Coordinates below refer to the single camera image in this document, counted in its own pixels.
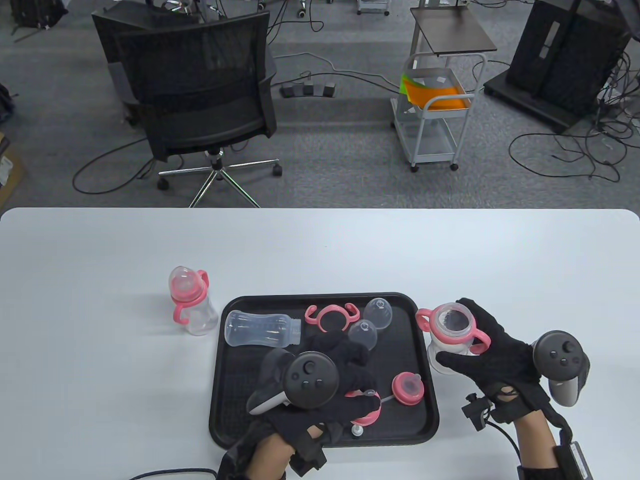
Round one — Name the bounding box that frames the black base platform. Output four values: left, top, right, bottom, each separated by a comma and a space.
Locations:
482, 69, 608, 135

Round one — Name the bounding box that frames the person's right hand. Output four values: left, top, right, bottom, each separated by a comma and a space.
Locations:
435, 298, 551, 424

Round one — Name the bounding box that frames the black cabinet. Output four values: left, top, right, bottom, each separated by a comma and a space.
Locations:
506, 0, 632, 115

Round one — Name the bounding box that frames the person's right forearm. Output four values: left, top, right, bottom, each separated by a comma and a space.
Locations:
515, 412, 558, 468

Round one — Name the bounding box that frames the brown top side table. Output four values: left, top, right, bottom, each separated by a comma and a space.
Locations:
409, 5, 499, 71

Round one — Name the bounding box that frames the orange folder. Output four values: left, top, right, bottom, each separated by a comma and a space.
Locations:
404, 80, 472, 112

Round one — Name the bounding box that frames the dark bag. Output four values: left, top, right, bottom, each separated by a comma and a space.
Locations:
0, 82, 16, 126

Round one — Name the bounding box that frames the black mesh office chair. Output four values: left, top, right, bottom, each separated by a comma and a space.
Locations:
114, 11, 283, 208

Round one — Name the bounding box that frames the person's left forearm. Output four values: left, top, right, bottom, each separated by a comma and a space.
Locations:
245, 425, 326, 480

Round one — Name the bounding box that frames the bundle of black cables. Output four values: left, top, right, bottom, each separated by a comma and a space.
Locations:
590, 50, 640, 166

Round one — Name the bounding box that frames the black floor cable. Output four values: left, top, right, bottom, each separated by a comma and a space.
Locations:
509, 131, 623, 183
72, 136, 161, 196

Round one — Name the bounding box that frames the white rolling cart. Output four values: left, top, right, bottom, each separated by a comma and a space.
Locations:
390, 52, 488, 173

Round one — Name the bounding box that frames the person's left hand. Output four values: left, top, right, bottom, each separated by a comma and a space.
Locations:
264, 334, 382, 444

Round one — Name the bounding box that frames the black plastic tray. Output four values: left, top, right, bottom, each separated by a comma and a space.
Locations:
209, 292, 440, 449

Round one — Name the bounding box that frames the black wrist brace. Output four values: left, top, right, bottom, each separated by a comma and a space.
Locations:
216, 420, 330, 480

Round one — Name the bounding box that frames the black bag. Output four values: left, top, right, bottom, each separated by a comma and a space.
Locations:
9, 0, 69, 32

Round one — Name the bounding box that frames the black grey hand controller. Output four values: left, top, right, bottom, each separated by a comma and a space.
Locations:
247, 347, 342, 416
532, 330, 591, 407

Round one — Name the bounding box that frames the cardboard box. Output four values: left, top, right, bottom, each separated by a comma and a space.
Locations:
0, 131, 27, 201

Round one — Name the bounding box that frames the clear baby bottle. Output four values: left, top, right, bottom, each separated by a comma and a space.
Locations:
225, 310, 302, 348
427, 302, 488, 376
168, 266, 219, 337

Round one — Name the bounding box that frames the grey floor cable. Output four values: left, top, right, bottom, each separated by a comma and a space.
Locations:
272, 52, 401, 96

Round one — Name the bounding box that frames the black wrist box white label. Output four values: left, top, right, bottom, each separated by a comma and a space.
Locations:
552, 440, 593, 480

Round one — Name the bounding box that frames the clear dome cap component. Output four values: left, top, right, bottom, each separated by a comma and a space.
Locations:
348, 320, 378, 353
364, 297, 393, 330
168, 266, 201, 301

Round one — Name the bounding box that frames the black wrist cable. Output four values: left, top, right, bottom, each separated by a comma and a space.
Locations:
130, 467, 218, 480
487, 422, 523, 466

